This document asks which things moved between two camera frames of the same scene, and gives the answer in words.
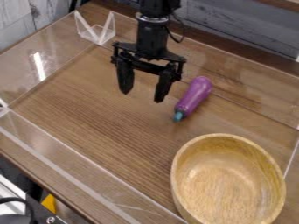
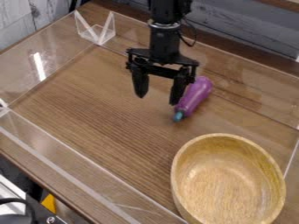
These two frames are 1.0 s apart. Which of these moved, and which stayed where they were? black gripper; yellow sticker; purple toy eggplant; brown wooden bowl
Moved: black gripper
Stayed: purple toy eggplant; brown wooden bowl; yellow sticker
